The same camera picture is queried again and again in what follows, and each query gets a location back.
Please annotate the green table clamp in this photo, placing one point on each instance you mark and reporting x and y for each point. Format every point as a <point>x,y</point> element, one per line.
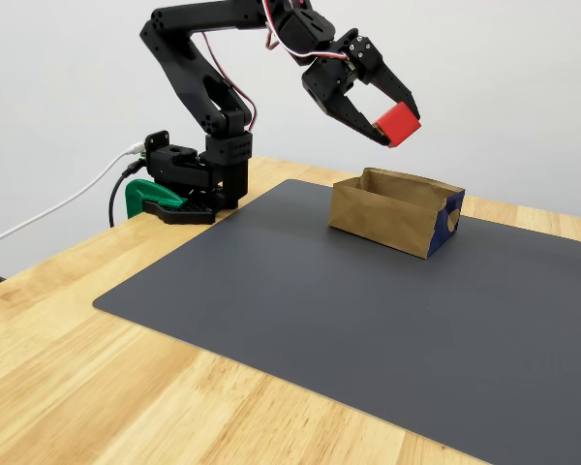
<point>135,194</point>

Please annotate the brown paper box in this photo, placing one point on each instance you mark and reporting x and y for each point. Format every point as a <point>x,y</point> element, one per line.
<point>382,223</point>

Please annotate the dark grey table mat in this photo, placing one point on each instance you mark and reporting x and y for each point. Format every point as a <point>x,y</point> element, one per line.
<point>271,290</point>

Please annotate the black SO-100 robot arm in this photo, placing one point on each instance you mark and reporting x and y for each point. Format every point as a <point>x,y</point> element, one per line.
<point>184,72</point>

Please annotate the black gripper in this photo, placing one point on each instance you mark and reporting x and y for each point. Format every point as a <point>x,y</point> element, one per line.
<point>330,86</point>

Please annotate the red cube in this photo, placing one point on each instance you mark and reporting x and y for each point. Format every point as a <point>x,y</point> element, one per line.
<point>399,123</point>

